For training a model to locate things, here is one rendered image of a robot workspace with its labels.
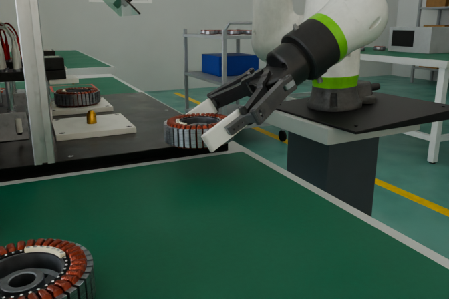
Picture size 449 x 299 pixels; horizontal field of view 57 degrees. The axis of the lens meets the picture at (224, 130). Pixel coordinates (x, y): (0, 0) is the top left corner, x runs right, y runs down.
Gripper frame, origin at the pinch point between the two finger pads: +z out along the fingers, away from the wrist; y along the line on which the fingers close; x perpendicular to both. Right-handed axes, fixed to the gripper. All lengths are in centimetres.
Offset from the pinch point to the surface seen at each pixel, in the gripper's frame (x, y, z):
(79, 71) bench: -3, 185, 6
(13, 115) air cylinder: 14.8, 23.0, 24.2
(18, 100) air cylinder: 14, 47, 25
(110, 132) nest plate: 2.7, 19.8, 12.0
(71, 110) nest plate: 6.1, 43.8, 16.5
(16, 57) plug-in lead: 23.0, 23.6, 17.5
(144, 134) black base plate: -1.1, 18.2, 7.0
